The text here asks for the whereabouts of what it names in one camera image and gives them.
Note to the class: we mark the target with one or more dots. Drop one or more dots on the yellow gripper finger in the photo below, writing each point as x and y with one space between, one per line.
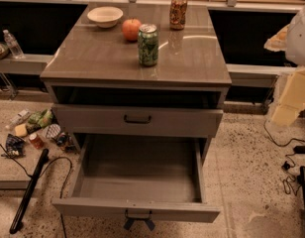
277 43
289 98

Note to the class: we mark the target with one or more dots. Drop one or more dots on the green soda can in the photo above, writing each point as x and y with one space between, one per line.
148 44

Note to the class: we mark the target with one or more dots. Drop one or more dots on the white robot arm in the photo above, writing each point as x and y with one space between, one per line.
295 41

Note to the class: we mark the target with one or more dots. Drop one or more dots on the orange patterned can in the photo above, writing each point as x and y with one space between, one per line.
177 13

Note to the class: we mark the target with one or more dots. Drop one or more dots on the grey drawer cabinet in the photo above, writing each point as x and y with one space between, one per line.
100 68

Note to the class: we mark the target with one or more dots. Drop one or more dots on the open grey lower drawer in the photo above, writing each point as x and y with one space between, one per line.
139 178

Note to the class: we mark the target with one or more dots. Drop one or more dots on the dark blue can on floor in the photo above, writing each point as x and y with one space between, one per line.
65 143

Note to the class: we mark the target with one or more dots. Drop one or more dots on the small red can on floor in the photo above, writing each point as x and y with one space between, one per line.
36 141

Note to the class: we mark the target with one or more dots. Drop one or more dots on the black power adapter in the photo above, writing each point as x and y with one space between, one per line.
299 150

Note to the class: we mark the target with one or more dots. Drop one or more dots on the red apple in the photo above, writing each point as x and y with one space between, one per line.
130 29

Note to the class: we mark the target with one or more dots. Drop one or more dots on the white bowl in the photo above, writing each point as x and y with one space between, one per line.
105 17

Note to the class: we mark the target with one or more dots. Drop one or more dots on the white checkered package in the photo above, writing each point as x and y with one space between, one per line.
51 131

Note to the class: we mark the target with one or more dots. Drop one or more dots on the green snack bag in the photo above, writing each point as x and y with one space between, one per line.
39 120

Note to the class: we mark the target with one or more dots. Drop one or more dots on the clear plastic water bottle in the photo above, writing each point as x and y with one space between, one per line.
13 45

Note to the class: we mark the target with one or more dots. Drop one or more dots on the black bar on floor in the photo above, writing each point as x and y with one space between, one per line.
17 221

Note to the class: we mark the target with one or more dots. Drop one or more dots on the plastic bottle on floor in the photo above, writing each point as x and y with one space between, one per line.
18 119

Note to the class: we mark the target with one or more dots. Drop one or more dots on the yellow sponge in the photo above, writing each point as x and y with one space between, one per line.
21 130

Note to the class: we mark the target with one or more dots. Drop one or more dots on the bowl on left shelf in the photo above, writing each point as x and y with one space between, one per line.
3 50

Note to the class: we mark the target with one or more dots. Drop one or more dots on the blue patterned snack bag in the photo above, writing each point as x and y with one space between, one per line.
14 147

